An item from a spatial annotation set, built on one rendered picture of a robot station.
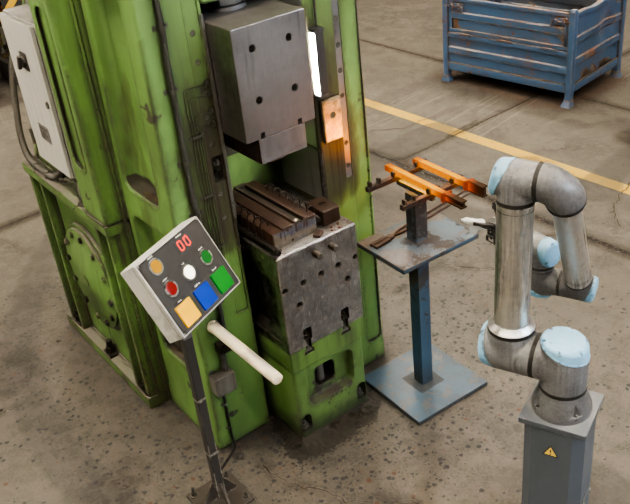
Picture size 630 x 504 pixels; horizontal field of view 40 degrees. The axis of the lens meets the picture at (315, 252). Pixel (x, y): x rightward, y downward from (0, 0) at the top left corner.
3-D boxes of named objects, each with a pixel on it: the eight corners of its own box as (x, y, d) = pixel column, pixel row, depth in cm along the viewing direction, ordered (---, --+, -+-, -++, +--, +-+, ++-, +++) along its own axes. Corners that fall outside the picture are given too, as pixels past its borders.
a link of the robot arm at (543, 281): (554, 304, 289) (556, 273, 282) (521, 296, 294) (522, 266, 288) (563, 289, 295) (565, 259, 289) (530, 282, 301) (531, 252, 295)
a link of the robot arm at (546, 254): (543, 274, 283) (544, 248, 278) (516, 259, 292) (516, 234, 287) (563, 263, 287) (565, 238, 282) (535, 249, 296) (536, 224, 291)
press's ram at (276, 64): (334, 111, 313) (324, 1, 292) (246, 145, 294) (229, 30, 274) (269, 85, 343) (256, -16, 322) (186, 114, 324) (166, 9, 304)
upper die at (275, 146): (307, 146, 311) (304, 122, 306) (262, 165, 302) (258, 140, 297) (244, 117, 341) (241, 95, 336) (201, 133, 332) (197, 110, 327)
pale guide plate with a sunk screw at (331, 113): (344, 136, 337) (340, 95, 328) (326, 144, 332) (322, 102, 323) (340, 135, 338) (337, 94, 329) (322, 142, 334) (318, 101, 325)
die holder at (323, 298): (363, 315, 355) (355, 222, 332) (290, 355, 337) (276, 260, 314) (286, 265, 395) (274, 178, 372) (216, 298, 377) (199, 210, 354)
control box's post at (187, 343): (227, 497, 340) (178, 269, 284) (219, 502, 338) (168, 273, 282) (222, 492, 342) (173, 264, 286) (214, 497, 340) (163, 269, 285)
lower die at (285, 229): (317, 230, 330) (314, 211, 325) (274, 250, 320) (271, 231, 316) (256, 196, 359) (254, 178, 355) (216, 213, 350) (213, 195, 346)
